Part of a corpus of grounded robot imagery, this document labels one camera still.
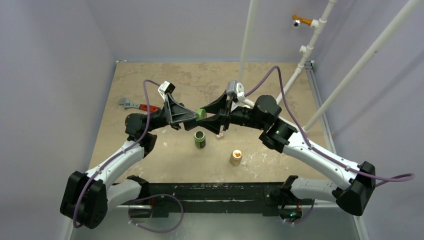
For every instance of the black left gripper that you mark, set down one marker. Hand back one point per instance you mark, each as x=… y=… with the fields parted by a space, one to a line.
x=174 y=113

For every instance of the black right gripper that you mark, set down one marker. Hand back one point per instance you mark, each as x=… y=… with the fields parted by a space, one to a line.
x=226 y=112

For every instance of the green bottle cap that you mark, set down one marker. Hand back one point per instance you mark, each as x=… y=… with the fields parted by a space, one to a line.
x=201 y=114

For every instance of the green pill bottle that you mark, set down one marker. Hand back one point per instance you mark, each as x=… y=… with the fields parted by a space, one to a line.
x=200 y=139

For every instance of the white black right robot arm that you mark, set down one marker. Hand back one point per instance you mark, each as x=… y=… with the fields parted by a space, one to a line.
x=354 y=183

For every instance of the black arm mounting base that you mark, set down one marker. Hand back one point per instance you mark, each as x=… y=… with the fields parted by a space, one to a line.
x=270 y=199

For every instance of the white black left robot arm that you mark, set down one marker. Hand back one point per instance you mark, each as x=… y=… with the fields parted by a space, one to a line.
x=89 y=195

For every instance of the amber pill bottle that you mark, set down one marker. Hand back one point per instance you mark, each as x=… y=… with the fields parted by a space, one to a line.
x=236 y=157

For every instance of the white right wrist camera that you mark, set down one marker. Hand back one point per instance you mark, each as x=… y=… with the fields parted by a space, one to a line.
x=236 y=91

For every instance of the red handled adjustable wrench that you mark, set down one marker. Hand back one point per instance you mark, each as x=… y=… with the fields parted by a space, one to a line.
x=128 y=104

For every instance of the white PVC pipe frame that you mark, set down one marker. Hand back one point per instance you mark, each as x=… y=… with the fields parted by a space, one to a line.
x=387 y=93

